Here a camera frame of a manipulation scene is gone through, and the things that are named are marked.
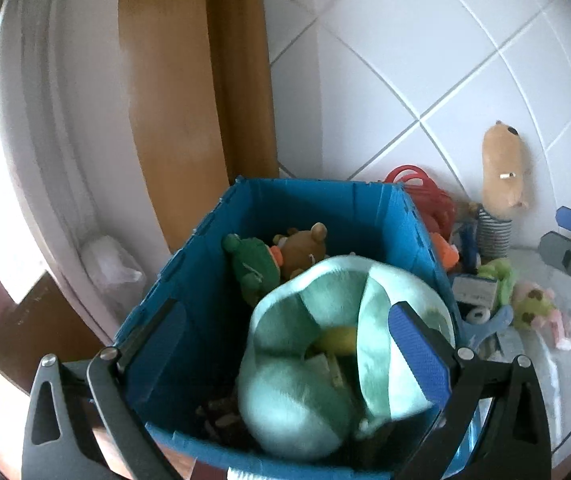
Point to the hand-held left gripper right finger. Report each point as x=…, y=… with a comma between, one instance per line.
x=418, y=355

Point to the orange plush toy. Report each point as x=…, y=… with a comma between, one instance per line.
x=446, y=252

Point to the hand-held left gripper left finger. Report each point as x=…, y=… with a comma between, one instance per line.
x=163, y=327

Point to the green frog plush toy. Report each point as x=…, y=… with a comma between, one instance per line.
x=250, y=265

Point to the white plastic bag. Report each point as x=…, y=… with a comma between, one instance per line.
x=110, y=265

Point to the brown bear plush toy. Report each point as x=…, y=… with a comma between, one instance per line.
x=301, y=252

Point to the pink and green plush toy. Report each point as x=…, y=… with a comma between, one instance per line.
x=533, y=305

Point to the wooden door frame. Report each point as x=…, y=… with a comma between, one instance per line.
x=190, y=85

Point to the tan capybara plush toy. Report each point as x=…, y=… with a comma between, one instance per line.
x=504, y=170

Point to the small green plush toy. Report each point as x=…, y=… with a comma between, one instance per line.
x=499, y=275

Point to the striped shirt plush doll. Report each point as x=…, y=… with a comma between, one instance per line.
x=493, y=232

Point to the dark brown wooden furniture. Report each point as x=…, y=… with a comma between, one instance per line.
x=20, y=320

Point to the mint green plush toy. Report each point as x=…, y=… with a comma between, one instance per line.
x=285, y=400

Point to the blue plastic storage box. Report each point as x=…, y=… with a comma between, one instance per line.
x=185, y=360

